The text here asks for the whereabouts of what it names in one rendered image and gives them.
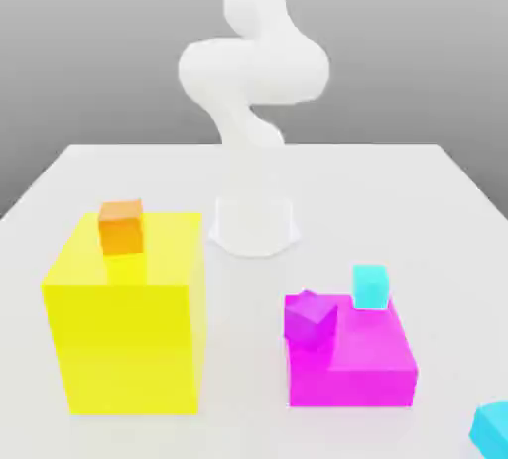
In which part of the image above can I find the small purple cube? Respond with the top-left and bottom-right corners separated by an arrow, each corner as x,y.
284,288 -> 339,351

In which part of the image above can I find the small orange cube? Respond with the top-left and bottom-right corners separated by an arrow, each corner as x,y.
97,198 -> 145,257

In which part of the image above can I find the small cyan cube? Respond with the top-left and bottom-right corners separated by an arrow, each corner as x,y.
351,263 -> 391,311
468,400 -> 508,459

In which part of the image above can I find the large yellow box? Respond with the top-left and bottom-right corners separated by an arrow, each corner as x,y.
40,211 -> 208,416

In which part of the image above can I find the large magenta box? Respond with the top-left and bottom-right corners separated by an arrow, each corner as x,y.
283,292 -> 420,408

